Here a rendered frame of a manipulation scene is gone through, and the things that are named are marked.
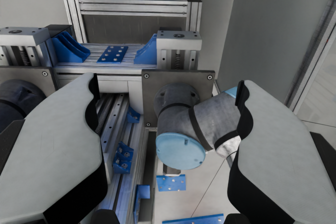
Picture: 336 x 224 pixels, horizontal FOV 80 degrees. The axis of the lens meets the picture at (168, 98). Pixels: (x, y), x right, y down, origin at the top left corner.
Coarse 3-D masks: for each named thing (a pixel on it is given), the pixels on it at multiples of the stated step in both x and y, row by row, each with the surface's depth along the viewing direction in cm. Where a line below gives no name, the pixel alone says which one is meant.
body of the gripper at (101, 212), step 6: (96, 210) 5; (102, 210) 5; (108, 210) 5; (96, 216) 5; (102, 216) 5; (108, 216) 5; (114, 216) 5; (228, 216) 5; (234, 216) 5; (240, 216) 5; (90, 222) 4; (96, 222) 4; (102, 222) 4; (108, 222) 4; (114, 222) 4; (228, 222) 5; (234, 222) 5; (240, 222) 5; (246, 222) 5
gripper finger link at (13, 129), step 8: (16, 120) 7; (24, 120) 7; (8, 128) 7; (16, 128) 7; (0, 136) 7; (8, 136) 7; (16, 136) 7; (0, 144) 6; (8, 144) 6; (0, 152) 6; (8, 152) 6; (0, 160) 6; (0, 168) 6
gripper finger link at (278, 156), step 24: (240, 96) 11; (264, 96) 10; (240, 120) 9; (264, 120) 8; (288, 120) 8; (240, 144) 7; (264, 144) 7; (288, 144) 7; (312, 144) 7; (240, 168) 6; (264, 168) 6; (288, 168) 6; (312, 168) 6; (240, 192) 6; (264, 192) 5; (288, 192) 5; (312, 192) 5; (264, 216) 6; (288, 216) 5; (312, 216) 5
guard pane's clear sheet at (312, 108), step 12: (324, 48) 59; (324, 60) 59; (312, 72) 64; (324, 72) 59; (312, 84) 64; (324, 84) 59; (300, 96) 69; (312, 96) 63; (324, 96) 59; (300, 108) 69; (312, 108) 63; (324, 108) 58; (312, 120) 63; (324, 120) 58; (324, 132) 58
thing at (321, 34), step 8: (328, 8) 57; (328, 16) 56; (320, 24) 59; (328, 24) 56; (320, 32) 59; (328, 32) 58; (312, 40) 62; (320, 40) 59; (312, 48) 63; (320, 48) 60; (304, 56) 65; (312, 56) 62; (304, 64) 66; (312, 64) 63; (304, 72) 65; (296, 80) 69; (304, 80) 66; (216, 88) 170; (296, 88) 68; (288, 96) 73; (296, 96) 69; (288, 104) 72
